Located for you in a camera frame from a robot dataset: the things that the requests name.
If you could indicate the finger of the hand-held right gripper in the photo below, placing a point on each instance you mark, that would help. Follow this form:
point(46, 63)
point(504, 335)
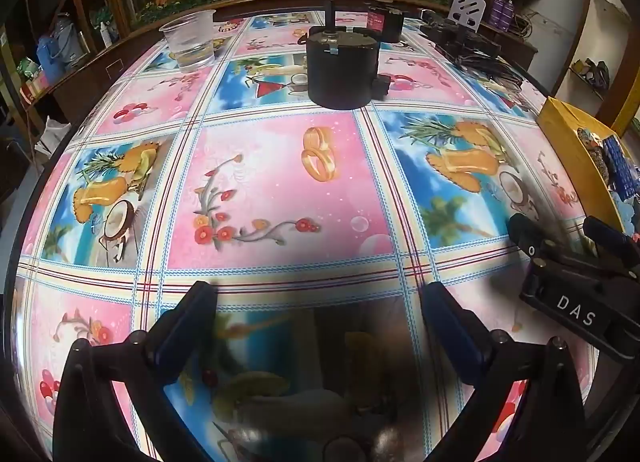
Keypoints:
point(522, 232)
point(602, 234)

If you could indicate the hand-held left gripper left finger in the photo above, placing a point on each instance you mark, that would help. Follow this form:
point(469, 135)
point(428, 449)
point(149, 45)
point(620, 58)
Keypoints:
point(185, 332)

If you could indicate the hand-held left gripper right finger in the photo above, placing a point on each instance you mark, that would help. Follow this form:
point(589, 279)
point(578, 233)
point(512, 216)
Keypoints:
point(452, 337)

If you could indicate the yellow cardboard box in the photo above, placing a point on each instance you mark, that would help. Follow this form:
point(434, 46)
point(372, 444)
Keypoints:
point(565, 142)

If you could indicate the black shoes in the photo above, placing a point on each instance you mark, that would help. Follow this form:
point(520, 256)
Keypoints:
point(595, 72)

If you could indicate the printed tablecloth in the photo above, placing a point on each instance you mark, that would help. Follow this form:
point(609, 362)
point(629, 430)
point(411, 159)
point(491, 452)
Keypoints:
point(280, 182)

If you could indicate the black device with white stand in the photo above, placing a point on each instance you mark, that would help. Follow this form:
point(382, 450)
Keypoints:
point(460, 40)

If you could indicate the perforated metal phone stand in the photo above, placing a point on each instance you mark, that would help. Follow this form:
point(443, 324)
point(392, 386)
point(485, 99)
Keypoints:
point(465, 10)

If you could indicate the white paper bag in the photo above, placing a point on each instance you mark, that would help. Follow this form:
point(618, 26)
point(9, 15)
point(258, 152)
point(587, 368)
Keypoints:
point(52, 135)

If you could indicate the black cylindrical motor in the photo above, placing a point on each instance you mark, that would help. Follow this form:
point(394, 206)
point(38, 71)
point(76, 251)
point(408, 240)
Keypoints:
point(340, 72)

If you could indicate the dark bottle with cork cap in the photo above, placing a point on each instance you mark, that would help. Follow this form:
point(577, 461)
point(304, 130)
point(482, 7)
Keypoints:
point(385, 22)

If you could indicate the clear plastic cup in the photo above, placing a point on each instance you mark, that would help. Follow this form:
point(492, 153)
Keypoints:
point(187, 42)

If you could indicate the blue thermos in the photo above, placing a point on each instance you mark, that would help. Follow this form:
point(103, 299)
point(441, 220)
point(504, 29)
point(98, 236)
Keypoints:
point(50, 60)

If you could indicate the white spray bottle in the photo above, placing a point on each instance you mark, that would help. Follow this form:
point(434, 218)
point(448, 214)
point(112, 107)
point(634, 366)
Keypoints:
point(107, 35)

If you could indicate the grey thermos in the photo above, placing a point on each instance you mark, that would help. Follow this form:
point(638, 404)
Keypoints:
point(67, 37)

